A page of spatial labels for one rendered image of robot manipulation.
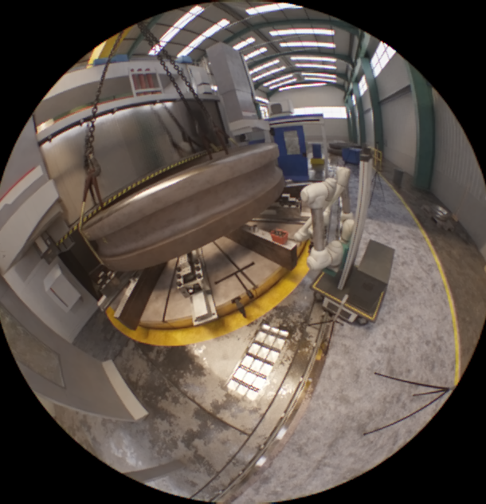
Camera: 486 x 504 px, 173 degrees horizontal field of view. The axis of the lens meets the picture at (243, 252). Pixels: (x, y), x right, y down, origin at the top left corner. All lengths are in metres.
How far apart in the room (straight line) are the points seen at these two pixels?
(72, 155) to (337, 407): 5.88
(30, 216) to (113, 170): 2.64
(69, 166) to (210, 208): 3.50
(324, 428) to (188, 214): 2.87
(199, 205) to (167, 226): 0.47
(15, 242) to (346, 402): 3.91
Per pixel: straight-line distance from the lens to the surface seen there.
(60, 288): 4.11
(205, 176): 1.84
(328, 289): 2.02
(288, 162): 6.97
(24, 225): 2.42
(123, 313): 2.46
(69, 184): 4.27
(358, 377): 2.10
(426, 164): 9.95
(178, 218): 2.03
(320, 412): 1.99
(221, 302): 2.06
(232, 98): 6.19
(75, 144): 4.53
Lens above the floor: 1.93
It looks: 38 degrees down
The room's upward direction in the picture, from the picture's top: 16 degrees counter-clockwise
